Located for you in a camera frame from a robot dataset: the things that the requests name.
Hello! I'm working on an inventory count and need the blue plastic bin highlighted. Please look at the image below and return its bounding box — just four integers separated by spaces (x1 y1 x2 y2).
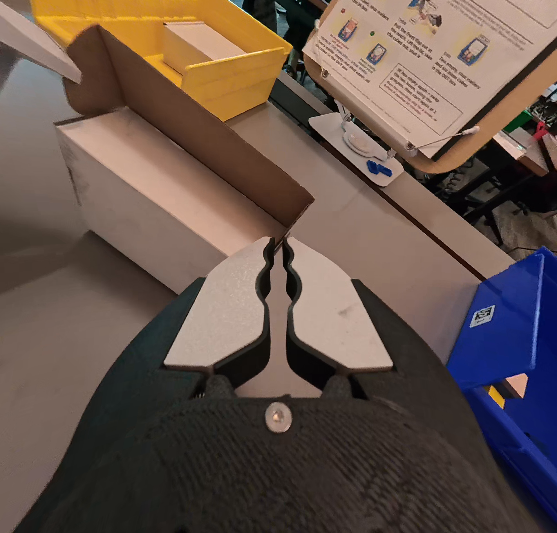
446 246 557 521

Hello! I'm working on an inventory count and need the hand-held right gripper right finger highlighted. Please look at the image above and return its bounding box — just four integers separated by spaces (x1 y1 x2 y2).
282 236 395 391

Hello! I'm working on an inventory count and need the green plastic bin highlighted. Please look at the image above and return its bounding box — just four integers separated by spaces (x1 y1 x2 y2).
504 110 535 134

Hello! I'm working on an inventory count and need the white board stand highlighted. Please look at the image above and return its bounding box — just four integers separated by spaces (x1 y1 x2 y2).
308 100 404 188

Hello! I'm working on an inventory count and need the printed instruction sheet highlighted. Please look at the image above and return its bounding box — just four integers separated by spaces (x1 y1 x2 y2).
303 0 557 159

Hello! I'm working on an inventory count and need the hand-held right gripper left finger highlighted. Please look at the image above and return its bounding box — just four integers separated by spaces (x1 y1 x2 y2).
164 236 276 388

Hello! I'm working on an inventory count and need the yellow plastic bin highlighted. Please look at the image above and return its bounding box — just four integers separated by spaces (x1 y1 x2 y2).
26 0 293 122

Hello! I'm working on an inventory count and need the white cardboard box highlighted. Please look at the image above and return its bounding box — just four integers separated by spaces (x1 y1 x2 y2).
162 21 248 77
54 24 315 296

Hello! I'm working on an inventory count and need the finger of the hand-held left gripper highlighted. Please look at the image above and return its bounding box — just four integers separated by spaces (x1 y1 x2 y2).
0 2 83 84

